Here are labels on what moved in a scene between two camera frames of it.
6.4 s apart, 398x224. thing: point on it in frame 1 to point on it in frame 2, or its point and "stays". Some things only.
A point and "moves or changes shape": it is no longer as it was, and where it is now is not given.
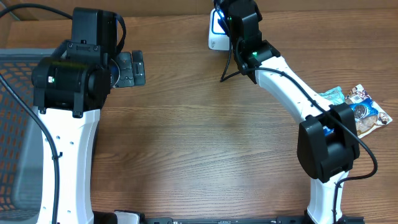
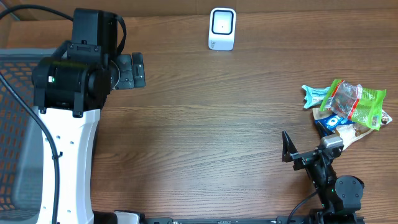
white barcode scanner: (219, 37) stays
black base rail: (245, 220) stays
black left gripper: (134, 70) stays
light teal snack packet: (335, 95) moves or changes shape
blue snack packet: (365, 114) moves or changes shape
